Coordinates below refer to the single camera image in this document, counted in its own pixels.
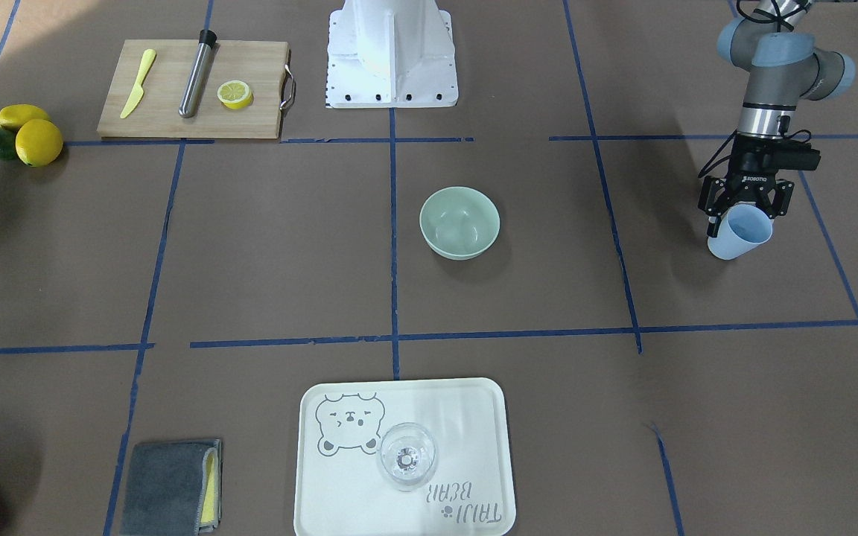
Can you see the yellow plastic knife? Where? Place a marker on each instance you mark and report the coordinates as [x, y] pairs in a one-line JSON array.
[[137, 91]]

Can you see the yellow lemon round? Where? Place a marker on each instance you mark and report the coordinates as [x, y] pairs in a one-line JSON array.
[[38, 143]]

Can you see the cream bear tray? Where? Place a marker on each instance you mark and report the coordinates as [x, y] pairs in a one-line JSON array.
[[340, 489]]

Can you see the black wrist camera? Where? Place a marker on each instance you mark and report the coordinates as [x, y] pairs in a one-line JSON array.
[[782, 157]]

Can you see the green bowl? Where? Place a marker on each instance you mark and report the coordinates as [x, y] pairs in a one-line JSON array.
[[459, 222]]

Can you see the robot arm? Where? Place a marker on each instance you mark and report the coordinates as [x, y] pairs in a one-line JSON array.
[[784, 67]]

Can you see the yellow lemon upper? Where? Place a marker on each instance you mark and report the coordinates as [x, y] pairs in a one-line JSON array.
[[14, 117]]

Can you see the steel muddler black tip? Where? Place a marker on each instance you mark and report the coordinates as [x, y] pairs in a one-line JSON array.
[[199, 73]]

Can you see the grey yellow cloth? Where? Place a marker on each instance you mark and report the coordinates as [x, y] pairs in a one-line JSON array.
[[174, 488]]

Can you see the light blue cup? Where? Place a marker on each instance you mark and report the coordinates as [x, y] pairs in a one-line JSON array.
[[743, 228]]

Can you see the clear glass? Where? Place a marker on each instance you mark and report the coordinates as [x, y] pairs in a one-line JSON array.
[[408, 456]]

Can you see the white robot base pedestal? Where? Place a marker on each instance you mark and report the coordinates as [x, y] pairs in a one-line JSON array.
[[391, 54]]

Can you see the wooden cutting board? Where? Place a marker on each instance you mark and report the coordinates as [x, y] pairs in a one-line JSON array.
[[260, 64]]

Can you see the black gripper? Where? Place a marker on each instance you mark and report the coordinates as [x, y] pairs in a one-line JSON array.
[[749, 181]]

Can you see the half lemon slice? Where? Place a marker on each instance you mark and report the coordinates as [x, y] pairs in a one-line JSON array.
[[235, 94]]

